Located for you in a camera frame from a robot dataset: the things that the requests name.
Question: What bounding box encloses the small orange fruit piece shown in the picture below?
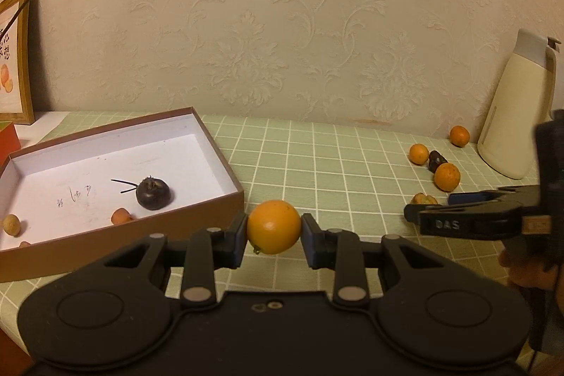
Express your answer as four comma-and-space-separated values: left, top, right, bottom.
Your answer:
111, 208, 134, 225

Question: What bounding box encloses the cream thermos jug grey lid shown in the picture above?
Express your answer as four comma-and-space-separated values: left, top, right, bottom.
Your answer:
477, 29, 563, 179

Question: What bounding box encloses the operator right hand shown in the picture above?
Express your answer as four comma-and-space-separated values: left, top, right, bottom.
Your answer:
498, 249, 557, 291

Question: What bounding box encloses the red cloth book box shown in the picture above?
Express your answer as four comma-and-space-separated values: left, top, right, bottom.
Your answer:
0, 122, 21, 165

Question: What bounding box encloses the orange tangerine by jug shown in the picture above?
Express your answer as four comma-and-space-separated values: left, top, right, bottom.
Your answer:
449, 125, 470, 148

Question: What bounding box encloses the small tan longan fruit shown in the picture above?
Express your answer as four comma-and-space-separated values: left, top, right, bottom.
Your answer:
2, 214, 22, 238

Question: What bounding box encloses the walnut-like brown fruit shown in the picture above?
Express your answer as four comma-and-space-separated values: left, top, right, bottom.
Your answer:
410, 193, 439, 205

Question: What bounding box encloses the green checked table mat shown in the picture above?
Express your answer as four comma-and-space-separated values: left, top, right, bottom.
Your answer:
1, 112, 538, 349

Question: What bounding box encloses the brown cardboard box white inside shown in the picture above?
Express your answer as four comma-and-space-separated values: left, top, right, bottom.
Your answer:
1, 108, 244, 283

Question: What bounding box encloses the wooden picture frame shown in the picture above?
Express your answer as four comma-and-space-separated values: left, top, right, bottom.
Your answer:
0, 0, 35, 125

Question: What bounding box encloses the small orange tangerine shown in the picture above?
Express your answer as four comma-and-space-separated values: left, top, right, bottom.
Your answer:
408, 143, 429, 166

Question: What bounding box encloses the dark round water chestnut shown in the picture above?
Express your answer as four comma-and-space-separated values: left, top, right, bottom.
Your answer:
136, 177, 172, 211

